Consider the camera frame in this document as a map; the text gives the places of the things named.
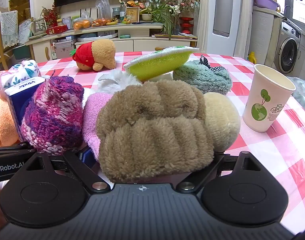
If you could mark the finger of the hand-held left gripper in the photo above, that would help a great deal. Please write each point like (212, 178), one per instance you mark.
(7, 149)

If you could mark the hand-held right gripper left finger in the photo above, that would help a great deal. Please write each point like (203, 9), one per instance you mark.
(86, 155)

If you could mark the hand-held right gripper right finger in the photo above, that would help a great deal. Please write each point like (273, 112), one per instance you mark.
(208, 171)

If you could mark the orange towel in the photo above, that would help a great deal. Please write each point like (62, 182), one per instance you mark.
(2, 122)

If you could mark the blue tissue pack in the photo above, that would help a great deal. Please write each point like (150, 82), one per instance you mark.
(20, 100)

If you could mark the purple knit hat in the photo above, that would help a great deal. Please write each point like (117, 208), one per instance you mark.
(52, 115)

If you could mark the brown fluffy plush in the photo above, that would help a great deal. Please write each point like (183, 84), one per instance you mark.
(155, 135)

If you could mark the white furry plush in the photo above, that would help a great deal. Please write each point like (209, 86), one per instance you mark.
(120, 80)

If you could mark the green striped cloth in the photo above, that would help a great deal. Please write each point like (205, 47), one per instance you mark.
(155, 63)

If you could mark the pink fluffy cloth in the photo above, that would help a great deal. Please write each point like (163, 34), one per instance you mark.
(92, 115)

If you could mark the cream fluffy plush ball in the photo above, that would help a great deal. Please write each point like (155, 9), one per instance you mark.
(222, 120)

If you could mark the red white checkered tablecloth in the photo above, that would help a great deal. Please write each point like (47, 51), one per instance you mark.
(267, 155)

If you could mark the white floral pouch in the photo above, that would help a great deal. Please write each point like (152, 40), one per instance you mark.
(22, 72)

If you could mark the white paper cup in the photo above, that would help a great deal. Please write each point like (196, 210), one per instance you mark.
(265, 100)

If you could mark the teal fluffy slipper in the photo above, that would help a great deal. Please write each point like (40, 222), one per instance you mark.
(202, 77)

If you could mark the dark green container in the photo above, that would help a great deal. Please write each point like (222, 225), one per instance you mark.
(21, 51)

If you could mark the strawberry bear plush toy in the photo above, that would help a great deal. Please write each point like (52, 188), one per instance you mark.
(102, 52)

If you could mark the pink storage box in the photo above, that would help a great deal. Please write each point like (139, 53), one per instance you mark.
(63, 48)

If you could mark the white certificate paper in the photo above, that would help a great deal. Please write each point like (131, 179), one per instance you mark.
(25, 31)

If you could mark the wooden chair with lace cover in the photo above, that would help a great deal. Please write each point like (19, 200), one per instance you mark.
(8, 27)

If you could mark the grey cloth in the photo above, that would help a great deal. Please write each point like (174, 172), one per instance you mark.
(302, 92)

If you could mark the cream television stand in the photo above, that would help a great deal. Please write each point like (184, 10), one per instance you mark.
(142, 42)

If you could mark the glass kettle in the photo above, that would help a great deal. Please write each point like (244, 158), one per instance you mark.
(38, 26)

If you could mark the red flat box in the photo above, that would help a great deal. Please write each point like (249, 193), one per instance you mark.
(56, 29)

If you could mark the plastic bag of oranges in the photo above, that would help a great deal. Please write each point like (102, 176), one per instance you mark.
(81, 23)

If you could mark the bananas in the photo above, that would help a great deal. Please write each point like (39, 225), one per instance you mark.
(112, 22)

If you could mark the red berry branches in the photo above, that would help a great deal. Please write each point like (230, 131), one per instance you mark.
(50, 15)

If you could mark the glass jar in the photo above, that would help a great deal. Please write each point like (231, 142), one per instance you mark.
(116, 13)

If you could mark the silver washing machine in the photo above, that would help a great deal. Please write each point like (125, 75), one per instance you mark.
(288, 50)

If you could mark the clear plastic bag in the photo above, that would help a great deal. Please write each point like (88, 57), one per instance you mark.
(103, 10)

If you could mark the white cabinet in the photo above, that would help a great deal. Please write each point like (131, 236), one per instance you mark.
(263, 35)

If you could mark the red vase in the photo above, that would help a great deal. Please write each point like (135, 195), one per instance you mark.
(186, 25)

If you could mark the white curtain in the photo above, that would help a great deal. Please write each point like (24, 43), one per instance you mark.
(205, 12)

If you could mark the green potted plant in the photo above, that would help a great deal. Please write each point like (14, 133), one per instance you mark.
(162, 15)

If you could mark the white standing air conditioner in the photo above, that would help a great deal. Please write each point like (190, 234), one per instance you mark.
(223, 10)

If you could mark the purple plastic basin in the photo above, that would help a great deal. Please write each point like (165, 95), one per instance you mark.
(265, 2)

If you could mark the gold picture frame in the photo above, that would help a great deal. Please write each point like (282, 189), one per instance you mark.
(132, 15)

